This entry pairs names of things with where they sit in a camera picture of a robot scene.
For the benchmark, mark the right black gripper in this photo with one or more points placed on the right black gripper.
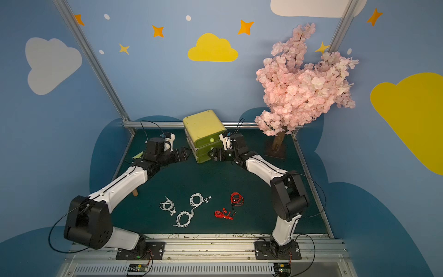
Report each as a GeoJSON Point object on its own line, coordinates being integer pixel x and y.
{"type": "Point", "coordinates": [223, 154]}

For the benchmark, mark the white earphones upper coil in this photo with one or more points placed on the white earphones upper coil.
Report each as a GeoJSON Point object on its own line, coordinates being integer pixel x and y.
{"type": "Point", "coordinates": [197, 199]}

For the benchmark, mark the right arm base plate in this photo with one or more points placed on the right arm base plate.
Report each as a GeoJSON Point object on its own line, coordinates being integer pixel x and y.
{"type": "Point", "coordinates": [270, 250]}

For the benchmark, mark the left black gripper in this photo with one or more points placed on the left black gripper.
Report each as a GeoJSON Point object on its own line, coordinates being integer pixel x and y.
{"type": "Point", "coordinates": [175, 155]}

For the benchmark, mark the aluminium rail front frame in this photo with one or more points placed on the aluminium rail front frame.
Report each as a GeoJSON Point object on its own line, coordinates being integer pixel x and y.
{"type": "Point", "coordinates": [215, 255]}

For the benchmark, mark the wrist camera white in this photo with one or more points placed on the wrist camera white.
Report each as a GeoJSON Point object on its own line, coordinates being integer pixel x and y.
{"type": "Point", "coordinates": [169, 140]}
{"type": "Point", "coordinates": [225, 138]}

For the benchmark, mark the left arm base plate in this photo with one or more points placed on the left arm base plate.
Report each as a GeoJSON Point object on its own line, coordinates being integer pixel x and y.
{"type": "Point", "coordinates": [148, 250]}

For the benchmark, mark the white earphones coil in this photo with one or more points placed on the white earphones coil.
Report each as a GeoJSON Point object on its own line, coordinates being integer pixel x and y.
{"type": "Point", "coordinates": [197, 199]}
{"type": "Point", "coordinates": [169, 206]}
{"type": "Point", "coordinates": [183, 219]}

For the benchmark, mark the white earphones lower coil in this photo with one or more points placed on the white earphones lower coil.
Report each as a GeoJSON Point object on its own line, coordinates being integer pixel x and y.
{"type": "Point", "coordinates": [183, 219]}

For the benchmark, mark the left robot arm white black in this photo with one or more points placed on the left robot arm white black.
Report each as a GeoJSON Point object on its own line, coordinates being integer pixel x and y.
{"type": "Point", "coordinates": [89, 221]}

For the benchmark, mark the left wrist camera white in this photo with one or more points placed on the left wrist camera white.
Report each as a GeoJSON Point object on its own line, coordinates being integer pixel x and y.
{"type": "Point", "coordinates": [169, 140]}

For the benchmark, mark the red earphones upper coil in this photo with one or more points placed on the red earphones upper coil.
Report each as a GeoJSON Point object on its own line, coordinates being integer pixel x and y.
{"type": "Point", "coordinates": [236, 199]}

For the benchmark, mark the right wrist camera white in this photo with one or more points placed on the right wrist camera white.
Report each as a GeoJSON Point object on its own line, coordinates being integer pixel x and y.
{"type": "Point", "coordinates": [225, 138]}

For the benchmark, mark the red earphones lower bundle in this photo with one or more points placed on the red earphones lower bundle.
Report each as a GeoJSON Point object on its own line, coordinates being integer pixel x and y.
{"type": "Point", "coordinates": [224, 214]}

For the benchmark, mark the green three-drawer cabinet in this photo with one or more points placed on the green three-drawer cabinet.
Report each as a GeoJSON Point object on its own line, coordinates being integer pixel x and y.
{"type": "Point", "coordinates": [202, 124]}

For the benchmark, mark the green drawer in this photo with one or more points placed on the green drawer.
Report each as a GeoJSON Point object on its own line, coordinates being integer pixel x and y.
{"type": "Point", "coordinates": [203, 141]}

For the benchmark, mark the pink blossom artificial tree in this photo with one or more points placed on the pink blossom artificial tree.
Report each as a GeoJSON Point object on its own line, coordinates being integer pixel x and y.
{"type": "Point", "coordinates": [297, 93]}

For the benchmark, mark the left green circuit board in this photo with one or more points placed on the left green circuit board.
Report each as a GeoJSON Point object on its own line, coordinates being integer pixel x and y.
{"type": "Point", "coordinates": [137, 269]}

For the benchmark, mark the green circuit board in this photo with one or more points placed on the green circuit board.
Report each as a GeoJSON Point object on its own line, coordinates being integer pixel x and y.
{"type": "Point", "coordinates": [281, 270]}
{"type": "Point", "coordinates": [137, 269]}

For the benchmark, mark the white earphones left coil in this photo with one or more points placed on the white earphones left coil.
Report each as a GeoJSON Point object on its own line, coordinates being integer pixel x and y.
{"type": "Point", "coordinates": [169, 206]}

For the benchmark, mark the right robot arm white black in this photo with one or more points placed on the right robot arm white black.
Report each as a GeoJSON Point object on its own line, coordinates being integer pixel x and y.
{"type": "Point", "coordinates": [288, 193]}

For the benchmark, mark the right green circuit board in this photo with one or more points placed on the right green circuit board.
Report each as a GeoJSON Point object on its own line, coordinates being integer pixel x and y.
{"type": "Point", "coordinates": [281, 270]}

